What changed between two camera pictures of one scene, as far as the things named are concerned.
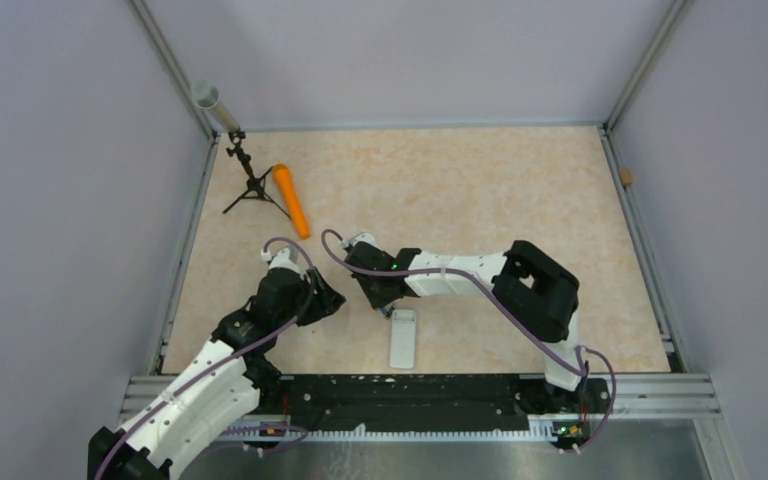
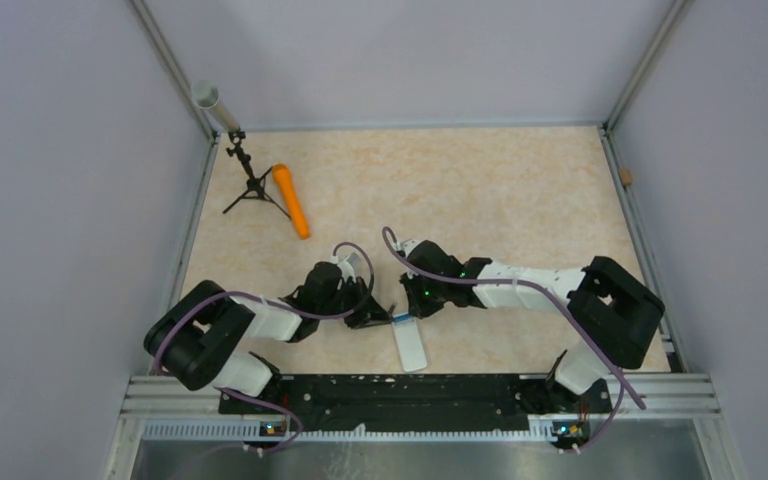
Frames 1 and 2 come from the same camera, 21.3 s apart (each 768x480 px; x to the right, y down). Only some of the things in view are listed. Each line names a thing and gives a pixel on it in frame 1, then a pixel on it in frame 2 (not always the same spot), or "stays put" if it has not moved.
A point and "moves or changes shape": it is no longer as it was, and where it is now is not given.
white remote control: x=403 y=339 moves or changes shape
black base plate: x=430 y=403 stays put
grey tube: x=205 y=95 stays put
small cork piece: x=626 y=176 stays put
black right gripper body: x=372 y=288 to x=421 y=291
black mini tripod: x=255 y=186 stays put
